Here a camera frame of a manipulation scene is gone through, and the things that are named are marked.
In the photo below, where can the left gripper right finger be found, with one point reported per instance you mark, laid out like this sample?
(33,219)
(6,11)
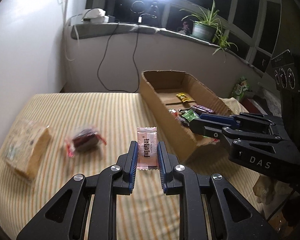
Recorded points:
(209,205)

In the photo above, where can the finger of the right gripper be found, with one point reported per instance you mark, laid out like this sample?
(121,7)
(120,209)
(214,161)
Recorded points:
(228,121)
(207,128)

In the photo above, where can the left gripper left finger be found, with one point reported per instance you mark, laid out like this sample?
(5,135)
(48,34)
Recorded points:
(85,204)

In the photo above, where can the green square candy packet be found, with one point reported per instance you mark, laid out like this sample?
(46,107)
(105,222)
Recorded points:
(190,115)

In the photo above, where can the black patterned snack packet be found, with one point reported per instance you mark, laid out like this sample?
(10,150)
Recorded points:
(183,111)

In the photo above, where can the yellow snack packet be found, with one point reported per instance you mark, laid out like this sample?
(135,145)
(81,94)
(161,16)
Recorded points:
(184,98)

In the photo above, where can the pink stick packet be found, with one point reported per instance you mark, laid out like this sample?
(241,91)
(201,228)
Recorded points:
(147,148)

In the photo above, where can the dark cake clear wrapper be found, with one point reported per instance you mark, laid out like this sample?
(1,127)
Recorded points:
(83,140)

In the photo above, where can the dark chocolate bar blue label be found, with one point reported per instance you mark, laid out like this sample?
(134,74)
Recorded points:
(183,121)

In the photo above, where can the Snickers bar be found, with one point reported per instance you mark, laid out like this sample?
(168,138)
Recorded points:
(199,109)

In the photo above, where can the teal packet white candy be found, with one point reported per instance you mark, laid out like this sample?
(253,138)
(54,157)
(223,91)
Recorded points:
(173,111)

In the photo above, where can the red box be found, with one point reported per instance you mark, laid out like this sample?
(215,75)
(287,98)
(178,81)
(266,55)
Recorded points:
(252,106)

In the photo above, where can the green snack bag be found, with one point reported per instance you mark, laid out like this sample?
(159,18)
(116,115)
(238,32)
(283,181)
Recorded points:
(240,89)

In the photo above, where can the white lace cloth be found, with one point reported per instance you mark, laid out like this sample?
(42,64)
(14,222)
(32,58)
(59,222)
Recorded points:
(273,102)

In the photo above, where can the clear bag of crackers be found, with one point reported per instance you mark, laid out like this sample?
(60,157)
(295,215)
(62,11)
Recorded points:
(26,145)

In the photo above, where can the striped yellow table cloth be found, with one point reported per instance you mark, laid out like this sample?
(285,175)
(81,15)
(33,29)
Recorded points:
(146,214)

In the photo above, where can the potted spider plant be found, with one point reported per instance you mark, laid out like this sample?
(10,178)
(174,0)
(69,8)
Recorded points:
(207,26)

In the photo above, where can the small pink figurine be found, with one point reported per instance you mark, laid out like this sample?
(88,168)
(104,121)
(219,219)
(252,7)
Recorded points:
(185,30)

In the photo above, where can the white power adapter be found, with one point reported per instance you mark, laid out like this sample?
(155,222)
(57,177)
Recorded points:
(95,16)

